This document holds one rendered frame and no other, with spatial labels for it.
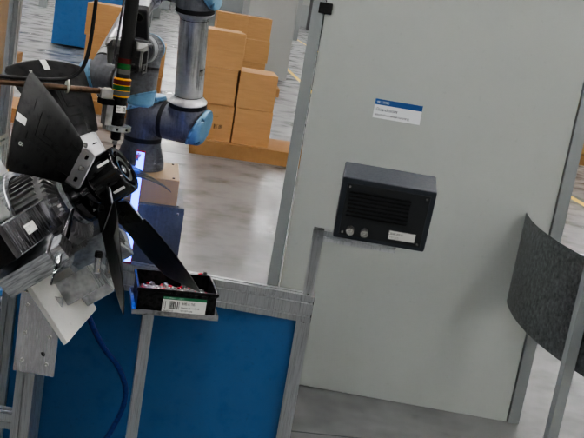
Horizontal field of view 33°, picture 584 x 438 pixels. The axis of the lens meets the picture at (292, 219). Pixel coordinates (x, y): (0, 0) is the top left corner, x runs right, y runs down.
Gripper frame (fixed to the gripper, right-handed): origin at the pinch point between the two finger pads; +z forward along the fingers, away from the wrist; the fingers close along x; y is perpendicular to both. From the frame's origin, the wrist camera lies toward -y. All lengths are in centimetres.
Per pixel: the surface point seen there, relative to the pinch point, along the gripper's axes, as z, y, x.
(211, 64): -740, 58, 79
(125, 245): -10, 51, -5
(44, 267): 36, 46, 3
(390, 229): -35, 41, -73
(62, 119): 21.2, 17.0, 6.6
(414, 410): -177, 150, -109
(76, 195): 13.6, 35.2, 3.5
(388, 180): -34, 27, -69
